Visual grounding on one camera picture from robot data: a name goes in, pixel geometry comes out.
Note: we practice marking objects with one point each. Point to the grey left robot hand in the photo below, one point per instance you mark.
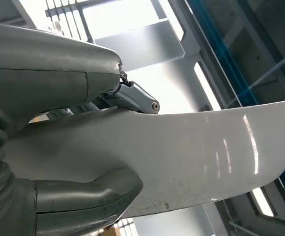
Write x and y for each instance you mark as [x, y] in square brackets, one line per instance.
[47, 75]

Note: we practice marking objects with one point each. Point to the blue metal shelf rack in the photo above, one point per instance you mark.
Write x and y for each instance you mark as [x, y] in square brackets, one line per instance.
[218, 42]

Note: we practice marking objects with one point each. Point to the ceiling light strip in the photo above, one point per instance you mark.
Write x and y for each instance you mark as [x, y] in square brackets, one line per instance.
[172, 19]
[262, 202]
[206, 84]

